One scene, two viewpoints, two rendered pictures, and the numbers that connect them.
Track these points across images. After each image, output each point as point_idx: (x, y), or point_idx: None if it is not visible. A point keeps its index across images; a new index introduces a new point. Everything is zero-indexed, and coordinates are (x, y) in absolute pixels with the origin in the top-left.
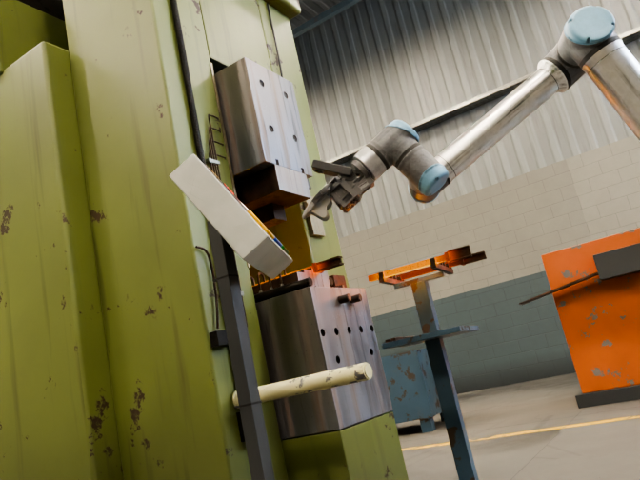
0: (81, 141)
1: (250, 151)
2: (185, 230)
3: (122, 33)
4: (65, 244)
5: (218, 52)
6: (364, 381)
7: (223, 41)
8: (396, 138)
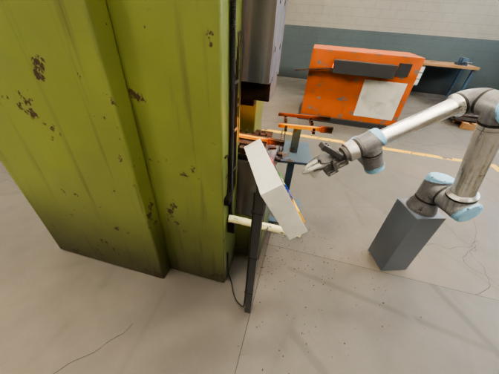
0: (110, 12)
1: (259, 70)
2: (218, 145)
3: None
4: (116, 122)
5: None
6: None
7: None
8: (376, 148)
